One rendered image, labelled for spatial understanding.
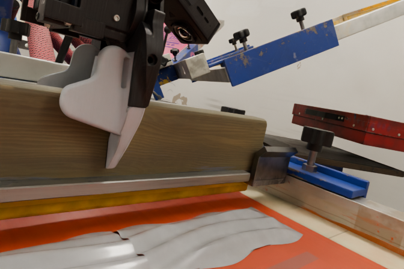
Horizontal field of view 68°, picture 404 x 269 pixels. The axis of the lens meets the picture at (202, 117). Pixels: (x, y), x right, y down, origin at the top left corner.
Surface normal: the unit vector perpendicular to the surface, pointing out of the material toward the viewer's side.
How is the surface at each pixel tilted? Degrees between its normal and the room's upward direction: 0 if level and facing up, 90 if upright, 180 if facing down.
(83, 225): 0
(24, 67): 90
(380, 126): 90
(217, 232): 29
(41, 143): 90
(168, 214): 0
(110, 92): 82
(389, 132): 90
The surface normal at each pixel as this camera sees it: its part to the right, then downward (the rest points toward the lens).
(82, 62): 0.57, 0.33
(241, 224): 0.44, -0.76
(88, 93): 0.67, 0.06
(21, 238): 0.20, -0.98
